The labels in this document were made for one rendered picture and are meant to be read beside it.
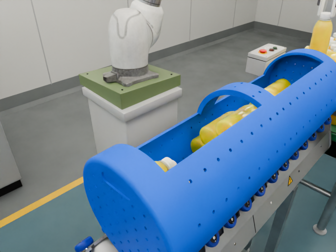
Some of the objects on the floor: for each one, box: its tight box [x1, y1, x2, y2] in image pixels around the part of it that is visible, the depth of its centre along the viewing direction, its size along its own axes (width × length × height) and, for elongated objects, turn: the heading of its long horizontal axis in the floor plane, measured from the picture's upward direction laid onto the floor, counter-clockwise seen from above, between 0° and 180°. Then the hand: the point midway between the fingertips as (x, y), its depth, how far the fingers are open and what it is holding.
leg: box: [264, 185, 299, 252], centre depth 149 cm, size 6×6×63 cm
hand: (327, 6), depth 106 cm, fingers closed on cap, 4 cm apart
